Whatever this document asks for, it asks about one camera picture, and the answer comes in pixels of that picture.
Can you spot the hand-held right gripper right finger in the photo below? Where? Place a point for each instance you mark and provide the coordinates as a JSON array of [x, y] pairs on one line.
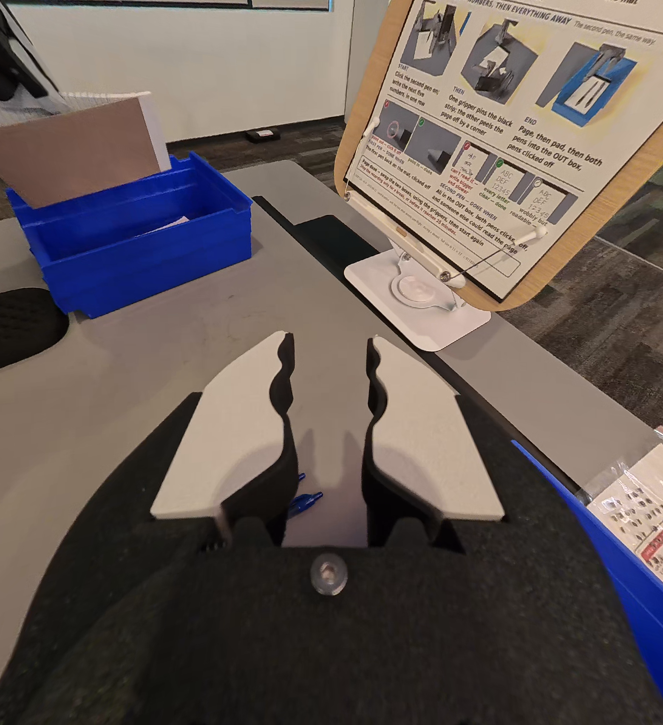
[[433, 447]]

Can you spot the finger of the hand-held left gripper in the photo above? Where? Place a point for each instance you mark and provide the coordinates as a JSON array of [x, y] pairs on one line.
[[36, 103]]

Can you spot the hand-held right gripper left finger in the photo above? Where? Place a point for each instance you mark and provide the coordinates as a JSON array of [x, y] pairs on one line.
[[223, 447]]

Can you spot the white lined notepad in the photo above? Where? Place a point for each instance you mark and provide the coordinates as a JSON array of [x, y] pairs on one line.
[[82, 147]]

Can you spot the written lined paper sheet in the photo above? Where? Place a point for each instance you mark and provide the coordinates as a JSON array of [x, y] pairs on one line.
[[164, 225]]

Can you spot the blue plastic bin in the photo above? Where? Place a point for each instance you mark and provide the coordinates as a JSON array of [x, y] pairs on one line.
[[138, 260], [660, 634]]

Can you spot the white flat board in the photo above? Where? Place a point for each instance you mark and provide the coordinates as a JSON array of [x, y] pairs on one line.
[[376, 283]]

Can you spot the barcode sheet in sleeve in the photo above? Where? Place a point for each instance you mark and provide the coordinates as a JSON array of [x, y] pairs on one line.
[[648, 510]]

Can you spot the black floor outlet box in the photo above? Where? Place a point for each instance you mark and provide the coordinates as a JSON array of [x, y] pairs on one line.
[[262, 135]]

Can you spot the instruction sheet on wooden stand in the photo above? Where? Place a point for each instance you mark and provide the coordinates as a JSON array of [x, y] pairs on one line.
[[353, 130]]

